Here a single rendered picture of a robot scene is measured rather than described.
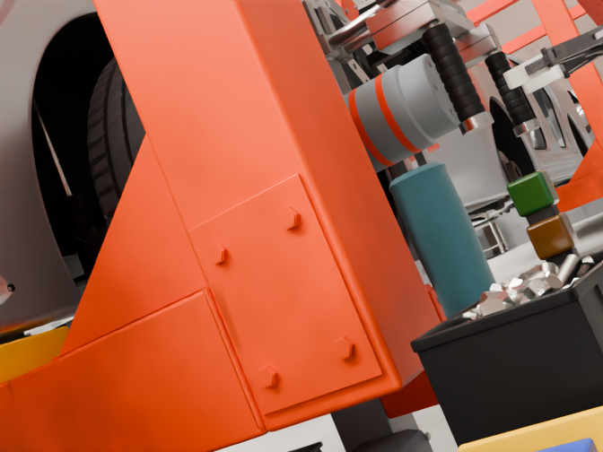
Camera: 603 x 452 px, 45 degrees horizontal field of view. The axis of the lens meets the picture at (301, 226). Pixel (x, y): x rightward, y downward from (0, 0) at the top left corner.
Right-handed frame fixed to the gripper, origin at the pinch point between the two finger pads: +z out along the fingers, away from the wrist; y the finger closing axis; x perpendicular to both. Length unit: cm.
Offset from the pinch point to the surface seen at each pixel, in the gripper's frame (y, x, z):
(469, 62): -2.3, 6.8, 6.1
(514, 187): -52, -18, -2
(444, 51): -35.7, 2.5, 1.8
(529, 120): -1.9, -6.9, 1.1
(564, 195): 349, -21, 57
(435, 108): -22.7, -1.3, 9.5
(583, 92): 349, 32, 22
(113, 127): -48, 14, 47
